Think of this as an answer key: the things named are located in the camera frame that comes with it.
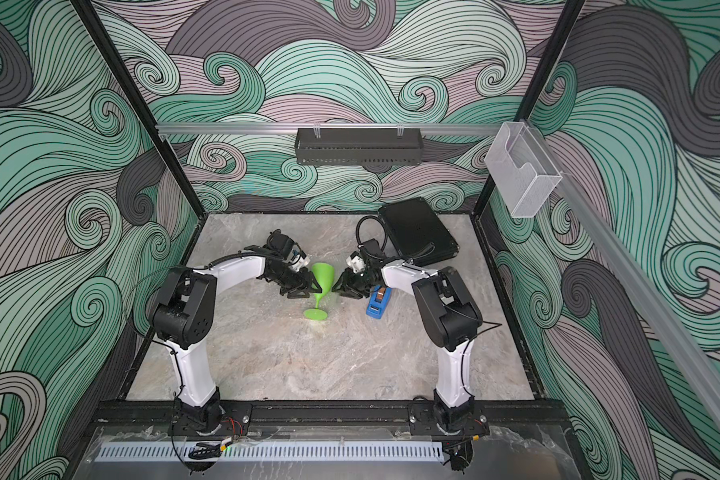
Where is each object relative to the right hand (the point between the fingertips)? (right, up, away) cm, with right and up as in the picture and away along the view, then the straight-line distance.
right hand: (333, 293), depth 92 cm
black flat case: (+31, +19, +18) cm, 41 cm away
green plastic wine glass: (-3, +6, +1) cm, 7 cm away
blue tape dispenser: (+15, -2, 0) cm, 15 cm away
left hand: (-5, +1, 0) cm, 5 cm away
